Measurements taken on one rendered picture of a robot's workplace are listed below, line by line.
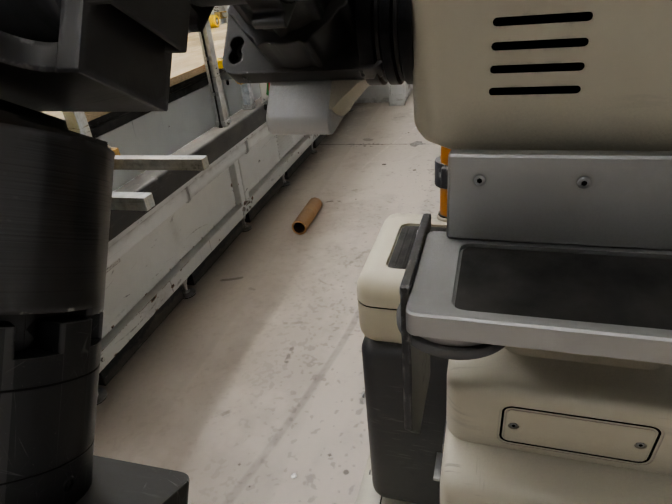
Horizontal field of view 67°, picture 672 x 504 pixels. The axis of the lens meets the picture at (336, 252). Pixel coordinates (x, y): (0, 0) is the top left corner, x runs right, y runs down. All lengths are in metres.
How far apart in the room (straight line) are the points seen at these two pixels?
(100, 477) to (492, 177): 0.26
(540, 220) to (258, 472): 1.31
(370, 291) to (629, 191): 0.47
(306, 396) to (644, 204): 1.47
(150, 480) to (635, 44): 0.31
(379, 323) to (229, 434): 0.98
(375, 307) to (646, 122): 0.50
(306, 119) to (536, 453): 0.36
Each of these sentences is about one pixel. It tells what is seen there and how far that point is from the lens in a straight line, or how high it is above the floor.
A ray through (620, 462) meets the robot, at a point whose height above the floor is 0.81.
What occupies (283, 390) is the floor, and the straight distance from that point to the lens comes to 1.75.
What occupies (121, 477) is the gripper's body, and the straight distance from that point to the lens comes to 0.19.
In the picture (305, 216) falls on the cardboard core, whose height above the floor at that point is 0.08.
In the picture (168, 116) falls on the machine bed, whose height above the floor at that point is 0.76.
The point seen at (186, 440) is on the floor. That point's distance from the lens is 1.70.
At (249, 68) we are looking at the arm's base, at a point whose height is 1.15.
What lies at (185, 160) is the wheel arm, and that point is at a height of 0.82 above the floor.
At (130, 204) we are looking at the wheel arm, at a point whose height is 0.81.
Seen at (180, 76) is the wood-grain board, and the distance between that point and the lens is 2.14.
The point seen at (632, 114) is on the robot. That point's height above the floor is 1.12.
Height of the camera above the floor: 1.21
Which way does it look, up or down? 29 degrees down
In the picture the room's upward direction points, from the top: 6 degrees counter-clockwise
